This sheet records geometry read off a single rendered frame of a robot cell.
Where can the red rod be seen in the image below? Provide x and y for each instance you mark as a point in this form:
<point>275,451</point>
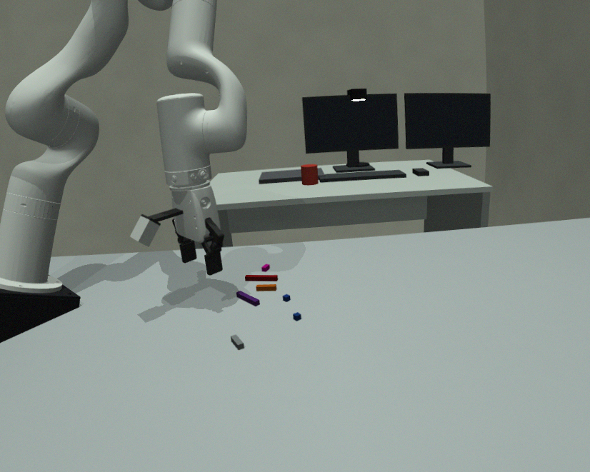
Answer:
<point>261,278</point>

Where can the purple rod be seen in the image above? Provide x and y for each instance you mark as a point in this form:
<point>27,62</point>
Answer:
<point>248,298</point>

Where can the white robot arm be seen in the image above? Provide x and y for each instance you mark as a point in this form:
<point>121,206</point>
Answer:
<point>39,109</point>

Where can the orange rod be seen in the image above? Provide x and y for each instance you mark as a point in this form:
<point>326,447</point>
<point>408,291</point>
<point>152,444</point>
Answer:
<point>266,287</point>

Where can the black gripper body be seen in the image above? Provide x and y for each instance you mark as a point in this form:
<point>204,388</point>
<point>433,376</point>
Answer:
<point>197,204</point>

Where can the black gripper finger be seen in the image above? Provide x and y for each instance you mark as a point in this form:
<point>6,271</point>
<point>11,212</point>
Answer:
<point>187,247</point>
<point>213,255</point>

